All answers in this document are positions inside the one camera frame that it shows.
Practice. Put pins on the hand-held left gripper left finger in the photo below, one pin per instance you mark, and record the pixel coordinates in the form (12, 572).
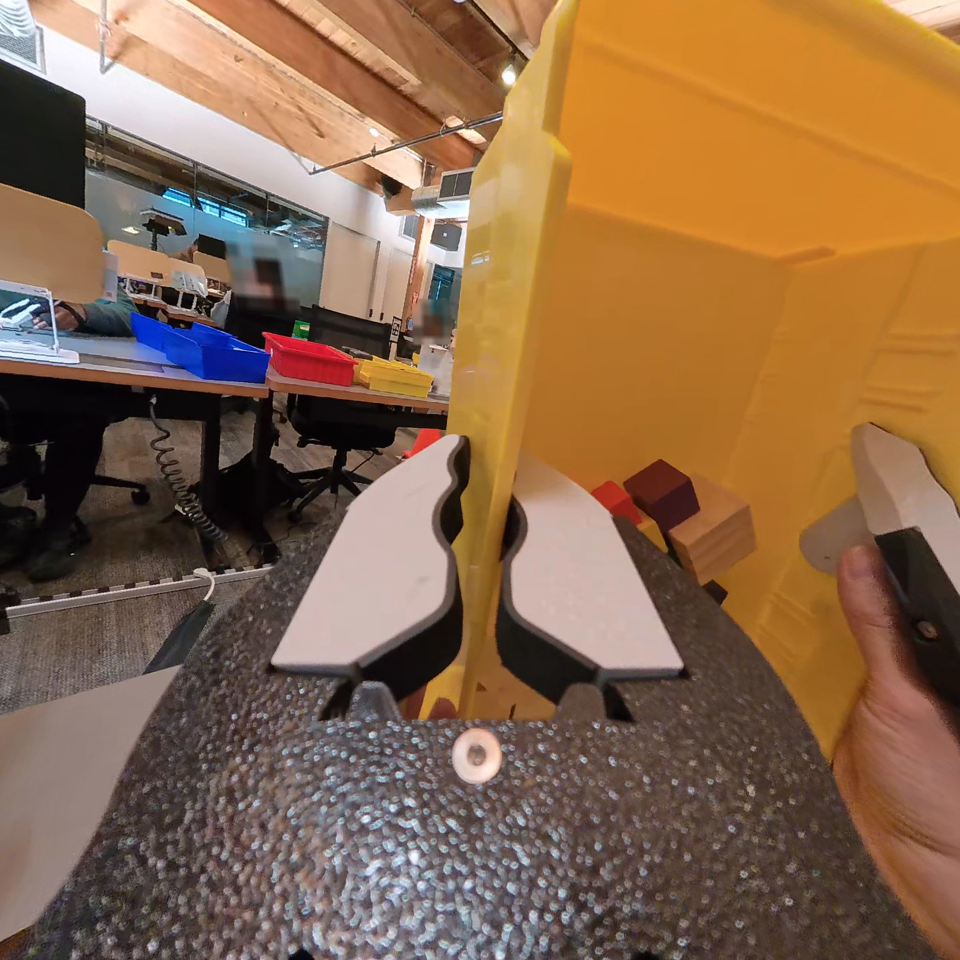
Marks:
(375, 570)

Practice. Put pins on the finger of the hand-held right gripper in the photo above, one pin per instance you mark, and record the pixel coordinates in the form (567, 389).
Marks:
(900, 487)
(836, 532)

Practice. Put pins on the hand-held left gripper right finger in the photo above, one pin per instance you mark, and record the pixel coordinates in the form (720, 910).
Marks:
(577, 592)

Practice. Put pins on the yellow wooden cube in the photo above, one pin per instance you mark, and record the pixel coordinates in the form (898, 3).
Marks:
(651, 534)

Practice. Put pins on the red wooden cube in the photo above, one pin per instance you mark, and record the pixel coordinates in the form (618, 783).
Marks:
(611, 499)

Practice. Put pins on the natural wooden cube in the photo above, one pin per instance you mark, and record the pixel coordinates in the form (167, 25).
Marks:
(712, 525)

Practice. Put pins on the maroon wooden cube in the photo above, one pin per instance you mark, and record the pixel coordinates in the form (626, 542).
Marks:
(660, 487)

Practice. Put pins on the dark wooden cube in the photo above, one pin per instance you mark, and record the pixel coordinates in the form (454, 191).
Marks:
(714, 591)

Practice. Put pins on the large yellow plastic box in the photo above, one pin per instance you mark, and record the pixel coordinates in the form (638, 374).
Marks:
(675, 337)

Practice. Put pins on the person's right hand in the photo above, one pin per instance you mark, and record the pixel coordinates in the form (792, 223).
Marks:
(907, 787)

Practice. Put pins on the orange floor object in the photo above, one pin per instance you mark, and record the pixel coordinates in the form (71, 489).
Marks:
(424, 444)

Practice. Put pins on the black office chair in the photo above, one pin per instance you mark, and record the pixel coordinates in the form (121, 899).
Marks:
(112, 484)
(345, 435)

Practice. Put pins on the grey office desk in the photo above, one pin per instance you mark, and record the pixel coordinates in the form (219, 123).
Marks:
(112, 371)
(330, 391)

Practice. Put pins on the small yellow plastic bin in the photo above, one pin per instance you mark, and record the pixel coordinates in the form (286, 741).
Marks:
(394, 377)

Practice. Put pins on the red plastic bin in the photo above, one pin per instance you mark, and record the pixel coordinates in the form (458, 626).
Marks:
(307, 364)

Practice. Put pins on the blue plastic bin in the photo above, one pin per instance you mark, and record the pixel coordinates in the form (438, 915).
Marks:
(217, 364)
(150, 330)

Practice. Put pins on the wooden desk divider panel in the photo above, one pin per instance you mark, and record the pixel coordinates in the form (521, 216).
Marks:
(139, 259)
(49, 247)

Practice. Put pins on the white desktop stand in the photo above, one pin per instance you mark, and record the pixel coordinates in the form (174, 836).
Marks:
(30, 349)

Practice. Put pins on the metal ceiling pipe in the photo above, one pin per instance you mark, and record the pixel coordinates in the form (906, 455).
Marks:
(405, 141)

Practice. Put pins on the ceiling track light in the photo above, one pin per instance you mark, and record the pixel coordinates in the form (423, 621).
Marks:
(509, 73)

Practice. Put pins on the black computer monitor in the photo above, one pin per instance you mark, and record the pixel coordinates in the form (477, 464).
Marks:
(41, 135)

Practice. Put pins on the white ceiling air vent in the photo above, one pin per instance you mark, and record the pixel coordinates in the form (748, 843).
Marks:
(19, 41)

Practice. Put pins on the black wall speaker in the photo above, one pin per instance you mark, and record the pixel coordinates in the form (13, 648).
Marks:
(445, 236)

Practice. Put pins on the black camera on stand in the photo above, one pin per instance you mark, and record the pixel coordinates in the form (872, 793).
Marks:
(161, 225)

